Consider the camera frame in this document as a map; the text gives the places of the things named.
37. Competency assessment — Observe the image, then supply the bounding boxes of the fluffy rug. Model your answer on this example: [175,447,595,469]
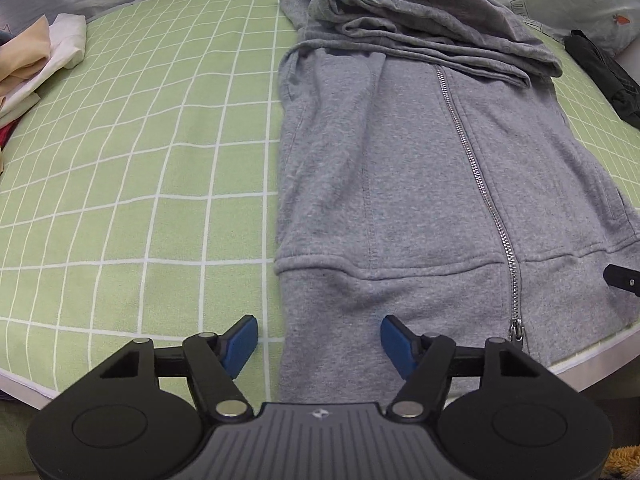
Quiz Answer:
[607,444,640,480]

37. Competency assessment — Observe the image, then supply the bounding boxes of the white folded cloth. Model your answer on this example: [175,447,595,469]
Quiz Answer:
[0,12,87,128]

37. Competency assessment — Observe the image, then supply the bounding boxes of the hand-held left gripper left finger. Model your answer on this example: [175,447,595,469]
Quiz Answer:
[95,314,260,421]

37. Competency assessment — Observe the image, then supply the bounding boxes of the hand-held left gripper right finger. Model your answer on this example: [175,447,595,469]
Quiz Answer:
[379,314,550,421]

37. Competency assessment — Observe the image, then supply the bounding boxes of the grey zip hoodie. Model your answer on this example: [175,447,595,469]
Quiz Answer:
[274,0,640,406]

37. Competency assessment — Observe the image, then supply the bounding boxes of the beige folded cloth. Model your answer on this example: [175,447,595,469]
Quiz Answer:
[0,15,51,101]

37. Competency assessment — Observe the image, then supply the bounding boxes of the black folded garment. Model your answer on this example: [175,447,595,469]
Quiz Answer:
[564,29,640,128]

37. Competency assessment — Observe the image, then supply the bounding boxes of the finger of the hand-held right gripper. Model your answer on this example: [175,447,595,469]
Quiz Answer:
[602,264,640,297]

